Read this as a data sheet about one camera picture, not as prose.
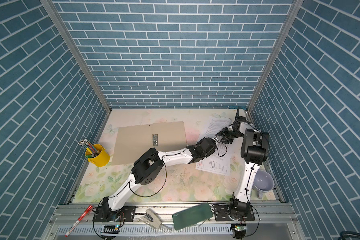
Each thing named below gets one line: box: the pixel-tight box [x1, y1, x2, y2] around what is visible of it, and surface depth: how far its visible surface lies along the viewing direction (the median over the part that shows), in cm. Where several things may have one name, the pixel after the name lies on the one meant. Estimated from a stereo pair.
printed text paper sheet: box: [205, 116, 232, 138], surface depth 113 cm
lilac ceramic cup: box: [252, 169, 275, 199], surface depth 79 cm
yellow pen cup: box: [85, 144, 111, 167], surface depth 86 cm
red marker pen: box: [64, 205, 93, 237], surface depth 73 cm
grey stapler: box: [140, 208, 162, 229], surface depth 72 cm
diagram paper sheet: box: [195, 142, 231, 176], surface depth 93 cm
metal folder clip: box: [152, 134, 158, 147], surface depth 104 cm
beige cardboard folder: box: [112, 121, 187, 166], surface depth 110 cm
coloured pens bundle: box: [78, 138, 99, 158], surface depth 85 cm
